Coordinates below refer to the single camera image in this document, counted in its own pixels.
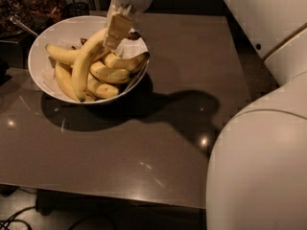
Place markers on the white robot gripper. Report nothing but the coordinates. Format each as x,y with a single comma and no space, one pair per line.
119,24

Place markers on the long front yellow banana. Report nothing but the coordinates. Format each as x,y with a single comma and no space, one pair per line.
91,50

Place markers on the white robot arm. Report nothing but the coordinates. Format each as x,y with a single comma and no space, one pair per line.
257,173

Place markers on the right upper yellow banana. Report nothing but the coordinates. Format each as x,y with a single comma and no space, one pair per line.
134,64

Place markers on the white ceramic bowl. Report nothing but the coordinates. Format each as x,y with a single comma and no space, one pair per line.
68,33

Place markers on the middle right yellow banana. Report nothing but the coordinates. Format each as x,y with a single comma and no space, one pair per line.
109,75

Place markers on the top back yellow banana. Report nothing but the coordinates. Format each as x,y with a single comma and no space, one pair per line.
64,56

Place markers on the bottom short yellow banana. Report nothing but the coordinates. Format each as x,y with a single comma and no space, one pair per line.
101,90

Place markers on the left lower yellow banana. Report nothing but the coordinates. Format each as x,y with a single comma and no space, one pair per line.
64,80

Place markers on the glass bowl of snacks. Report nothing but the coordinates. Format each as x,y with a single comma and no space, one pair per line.
9,8

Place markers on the glass jar of snacks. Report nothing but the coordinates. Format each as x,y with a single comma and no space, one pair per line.
53,9

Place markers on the metal serving spoon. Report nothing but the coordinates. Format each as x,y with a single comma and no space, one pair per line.
17,21

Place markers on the dark wire basket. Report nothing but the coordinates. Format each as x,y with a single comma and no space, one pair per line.
77,9

